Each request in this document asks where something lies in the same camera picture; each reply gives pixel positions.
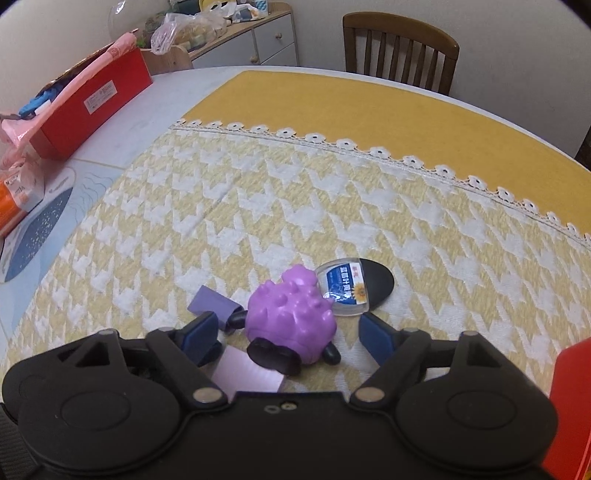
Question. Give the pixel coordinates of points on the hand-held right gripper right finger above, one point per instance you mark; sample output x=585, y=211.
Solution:
x=374, y=339

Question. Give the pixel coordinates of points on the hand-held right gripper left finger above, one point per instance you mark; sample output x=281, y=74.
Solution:
x=201, y=334

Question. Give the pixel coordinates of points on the purple toy sheep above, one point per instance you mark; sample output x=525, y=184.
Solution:
x=291, y=318

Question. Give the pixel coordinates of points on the small red box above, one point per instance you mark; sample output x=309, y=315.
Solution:
x=572, y=392

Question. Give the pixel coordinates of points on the small purple box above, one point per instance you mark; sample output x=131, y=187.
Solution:
x=210, y=302

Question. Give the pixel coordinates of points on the pink rectangular block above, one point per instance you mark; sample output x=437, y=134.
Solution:
x=244, y=371

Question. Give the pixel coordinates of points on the round clear and black case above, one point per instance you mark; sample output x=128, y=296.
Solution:
x=346, y=286

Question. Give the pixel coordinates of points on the yellow houndstooth tablecloth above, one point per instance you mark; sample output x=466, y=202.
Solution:
x=323, y=184

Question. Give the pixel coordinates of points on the orange and white packet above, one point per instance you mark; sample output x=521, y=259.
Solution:
x=11, y=203

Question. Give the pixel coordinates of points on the long red box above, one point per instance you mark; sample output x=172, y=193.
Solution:
x=92, y=115

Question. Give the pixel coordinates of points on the wooden box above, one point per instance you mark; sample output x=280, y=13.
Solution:
x=171, y=60

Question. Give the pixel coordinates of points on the wooden sideboard with grey drawers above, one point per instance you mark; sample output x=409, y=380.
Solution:
x=272, y=41

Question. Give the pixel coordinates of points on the clear plastic bag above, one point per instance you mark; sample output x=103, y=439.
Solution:
x=184, y=30

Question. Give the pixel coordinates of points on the wooden chair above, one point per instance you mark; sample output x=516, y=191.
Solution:
x=397, y=27

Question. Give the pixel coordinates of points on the blue and white packet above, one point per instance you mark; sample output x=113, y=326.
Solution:
x=261, y=5

